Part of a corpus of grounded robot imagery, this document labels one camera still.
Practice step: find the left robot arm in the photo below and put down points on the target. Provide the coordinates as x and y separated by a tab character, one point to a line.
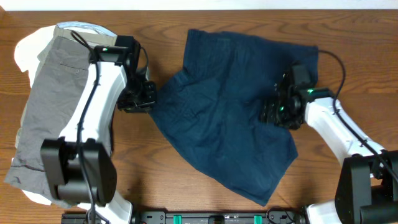
77	165

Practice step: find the white garment under pile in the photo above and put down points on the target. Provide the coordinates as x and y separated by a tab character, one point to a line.
25	57

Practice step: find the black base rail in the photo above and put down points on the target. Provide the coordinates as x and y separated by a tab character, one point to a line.
269	217

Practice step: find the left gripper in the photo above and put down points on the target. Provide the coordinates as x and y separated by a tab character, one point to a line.
147	104

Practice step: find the grey shorts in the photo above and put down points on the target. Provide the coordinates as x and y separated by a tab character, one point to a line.
52	101

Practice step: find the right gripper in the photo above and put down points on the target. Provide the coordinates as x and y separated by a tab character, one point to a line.
267	113

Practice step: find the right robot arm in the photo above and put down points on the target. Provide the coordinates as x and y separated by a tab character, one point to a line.
367	187

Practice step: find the navy blue shorts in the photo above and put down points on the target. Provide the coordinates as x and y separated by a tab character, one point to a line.
209	111

